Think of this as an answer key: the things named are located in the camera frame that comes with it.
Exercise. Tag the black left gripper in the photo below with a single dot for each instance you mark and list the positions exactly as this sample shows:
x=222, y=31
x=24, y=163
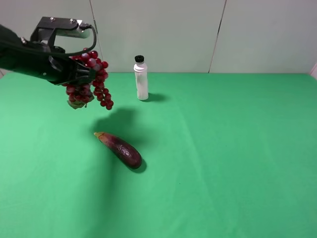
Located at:
x=53, y=65

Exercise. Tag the red grape bunch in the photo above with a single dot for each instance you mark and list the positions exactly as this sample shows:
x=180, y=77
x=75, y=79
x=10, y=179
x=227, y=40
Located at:
x=92, y=86

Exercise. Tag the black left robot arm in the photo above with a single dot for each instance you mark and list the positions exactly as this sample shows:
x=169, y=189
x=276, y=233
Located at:
x=11, y=47

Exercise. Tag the purple eggplant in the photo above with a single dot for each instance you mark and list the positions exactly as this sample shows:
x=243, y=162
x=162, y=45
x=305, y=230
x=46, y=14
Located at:
x=124, y=151

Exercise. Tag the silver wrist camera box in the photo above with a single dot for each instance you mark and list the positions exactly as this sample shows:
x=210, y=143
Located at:
x=71, y=28

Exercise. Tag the white bottle with black cap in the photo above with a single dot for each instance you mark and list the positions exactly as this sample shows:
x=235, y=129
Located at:
x=141, y=70

